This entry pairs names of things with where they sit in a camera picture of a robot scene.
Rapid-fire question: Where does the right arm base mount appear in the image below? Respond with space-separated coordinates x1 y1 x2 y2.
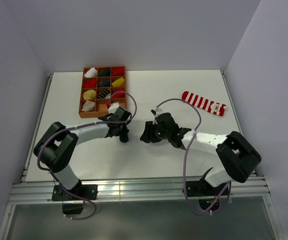
185 179 231 211

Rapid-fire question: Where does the red rolled sock left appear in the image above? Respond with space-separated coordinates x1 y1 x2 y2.
83 78 97 88

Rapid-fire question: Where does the beige red sock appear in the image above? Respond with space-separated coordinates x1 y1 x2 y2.
81 100 96 113

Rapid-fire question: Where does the yellow rolled sock right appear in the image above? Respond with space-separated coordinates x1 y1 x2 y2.
111 77 125 87

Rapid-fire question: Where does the dark teal rolled sock middle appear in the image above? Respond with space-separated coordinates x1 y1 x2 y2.
97 78 111 88

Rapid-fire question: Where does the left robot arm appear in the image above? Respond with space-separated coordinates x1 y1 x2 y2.
33 107 132 200

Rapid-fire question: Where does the wooden compartment organizer tray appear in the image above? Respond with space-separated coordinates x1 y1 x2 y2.
78 65 127 118

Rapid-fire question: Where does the red rolled sock top right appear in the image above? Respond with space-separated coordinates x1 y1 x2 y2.
111 66 125 77

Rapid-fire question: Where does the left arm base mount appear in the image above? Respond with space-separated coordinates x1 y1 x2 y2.
51 184 98 220

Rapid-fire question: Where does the mustard rolled sock left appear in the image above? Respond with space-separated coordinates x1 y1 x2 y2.
82 89 97 100

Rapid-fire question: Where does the red white striped santa sock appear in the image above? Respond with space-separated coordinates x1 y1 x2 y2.
181 91 227 117

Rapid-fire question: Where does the dark teal rolled sock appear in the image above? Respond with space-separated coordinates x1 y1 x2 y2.
97 78 111 88
98 67 111 77

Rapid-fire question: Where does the red rolled sock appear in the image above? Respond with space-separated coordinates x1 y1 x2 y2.
83 78 97 88
111 87 125 99
111 66 125 77

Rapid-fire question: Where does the dark teal rolled sock top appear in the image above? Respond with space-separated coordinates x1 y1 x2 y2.
98 67 111 77

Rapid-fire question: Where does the black white striped rolled sock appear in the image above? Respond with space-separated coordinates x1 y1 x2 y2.
97 88 111 99

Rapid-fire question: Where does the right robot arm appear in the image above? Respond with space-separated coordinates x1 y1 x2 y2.
140 108 262 195

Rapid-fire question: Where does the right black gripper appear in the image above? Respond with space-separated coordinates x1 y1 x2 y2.
140 120 171 143

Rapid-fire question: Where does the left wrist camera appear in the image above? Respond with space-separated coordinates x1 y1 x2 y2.
108 102 120 114

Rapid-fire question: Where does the dark green reindeer sock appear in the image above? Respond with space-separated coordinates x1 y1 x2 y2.
119 132 129 143

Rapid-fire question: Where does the aluminium frame rail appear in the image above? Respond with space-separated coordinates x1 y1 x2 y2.
7 176 271 205

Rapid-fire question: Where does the red rolled sock lower right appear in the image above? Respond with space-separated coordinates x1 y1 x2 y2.
111 87 125 99

